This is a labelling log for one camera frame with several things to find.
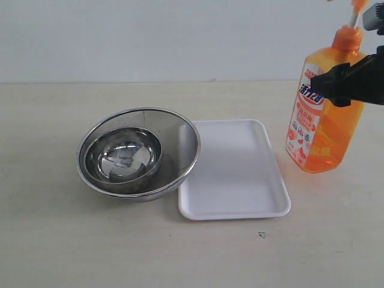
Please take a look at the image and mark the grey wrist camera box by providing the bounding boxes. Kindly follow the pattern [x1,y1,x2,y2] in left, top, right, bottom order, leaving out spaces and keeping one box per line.
[362,2,383,31]

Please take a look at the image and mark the small stainless steel bowl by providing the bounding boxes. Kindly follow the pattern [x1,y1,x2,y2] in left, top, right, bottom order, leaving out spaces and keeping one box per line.
[80,127,163,194]

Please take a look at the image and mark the orange soap pump bottle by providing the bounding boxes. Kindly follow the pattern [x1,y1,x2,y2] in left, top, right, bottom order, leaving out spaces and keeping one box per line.
[286,1,368,173]

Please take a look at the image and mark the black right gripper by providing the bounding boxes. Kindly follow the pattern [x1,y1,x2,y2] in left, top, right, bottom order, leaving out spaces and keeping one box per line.
[310,46,383,106]

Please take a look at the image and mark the white foam tray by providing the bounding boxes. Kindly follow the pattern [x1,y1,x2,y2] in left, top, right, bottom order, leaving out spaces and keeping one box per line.
[178,119,291,221]

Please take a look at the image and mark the steel mesh colander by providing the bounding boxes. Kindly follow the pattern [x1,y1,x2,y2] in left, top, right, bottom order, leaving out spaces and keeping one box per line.
[76,107,201,202]

